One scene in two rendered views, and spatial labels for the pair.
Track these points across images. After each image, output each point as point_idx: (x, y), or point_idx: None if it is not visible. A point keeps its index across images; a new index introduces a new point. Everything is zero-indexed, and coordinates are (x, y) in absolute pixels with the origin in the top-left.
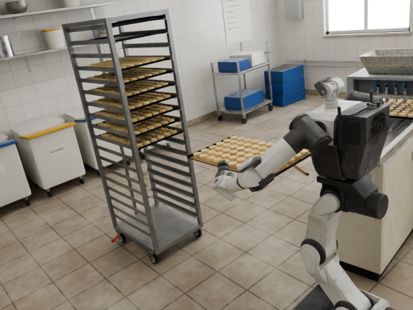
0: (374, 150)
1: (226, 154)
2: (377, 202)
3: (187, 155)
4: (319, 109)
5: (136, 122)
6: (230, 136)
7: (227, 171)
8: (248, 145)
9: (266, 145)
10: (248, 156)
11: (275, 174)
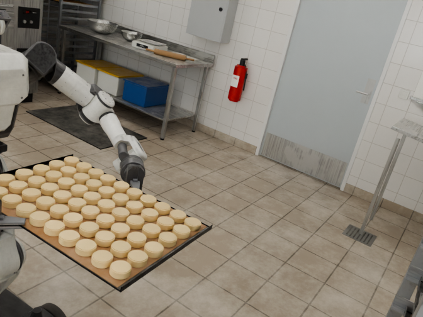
0: None
1: (133, 204)
2: None
3: (211, 225)
4: (4, 51)
5: (418, 285)
6: (131, 279)
7: (128, 161)
8: (87, 221)
9: (48, 214)
10: (92, 192)
11: (59, 158)
